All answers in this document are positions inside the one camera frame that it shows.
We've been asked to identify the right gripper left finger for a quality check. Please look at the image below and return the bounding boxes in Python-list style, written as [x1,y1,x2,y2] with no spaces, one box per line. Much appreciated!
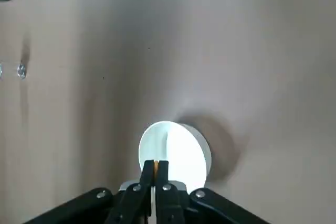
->
[22,159,156,224]

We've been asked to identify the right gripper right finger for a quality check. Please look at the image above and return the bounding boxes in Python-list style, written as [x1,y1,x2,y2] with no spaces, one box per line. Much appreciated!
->
[155,159,271,224]

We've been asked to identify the white oil pot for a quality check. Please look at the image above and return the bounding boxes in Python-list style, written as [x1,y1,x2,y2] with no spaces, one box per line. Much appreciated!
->
[0,62,27,80]

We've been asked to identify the white bowl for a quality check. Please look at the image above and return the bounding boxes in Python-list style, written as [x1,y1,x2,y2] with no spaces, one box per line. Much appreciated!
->
[138,121,212,190]

